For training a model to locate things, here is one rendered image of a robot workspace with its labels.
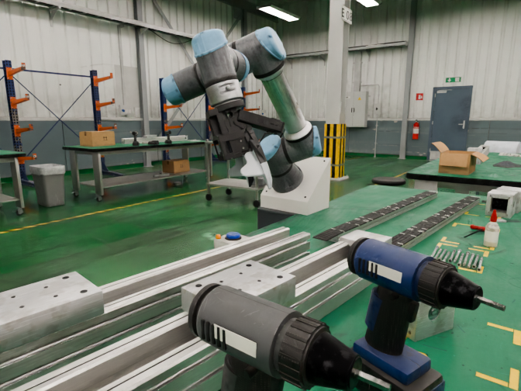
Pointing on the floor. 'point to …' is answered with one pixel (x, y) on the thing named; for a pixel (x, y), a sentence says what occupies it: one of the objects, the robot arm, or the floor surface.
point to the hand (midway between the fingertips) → (262, 187)
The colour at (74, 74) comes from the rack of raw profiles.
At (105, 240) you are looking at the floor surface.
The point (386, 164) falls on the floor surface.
